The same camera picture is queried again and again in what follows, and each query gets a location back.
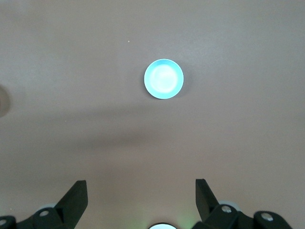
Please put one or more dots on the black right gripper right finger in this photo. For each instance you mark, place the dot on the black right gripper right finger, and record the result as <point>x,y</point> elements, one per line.
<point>209,210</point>

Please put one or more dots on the brown table cloth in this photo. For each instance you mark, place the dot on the brown table cloth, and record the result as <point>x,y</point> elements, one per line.
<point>71,71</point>

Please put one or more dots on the light blue bowl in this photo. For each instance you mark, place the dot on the light blue bowl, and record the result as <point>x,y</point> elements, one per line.
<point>164,78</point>

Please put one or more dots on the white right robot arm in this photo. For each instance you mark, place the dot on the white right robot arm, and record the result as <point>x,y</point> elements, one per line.
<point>162,226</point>

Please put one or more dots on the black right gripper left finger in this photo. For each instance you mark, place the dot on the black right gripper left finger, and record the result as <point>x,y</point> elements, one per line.
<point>69,210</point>

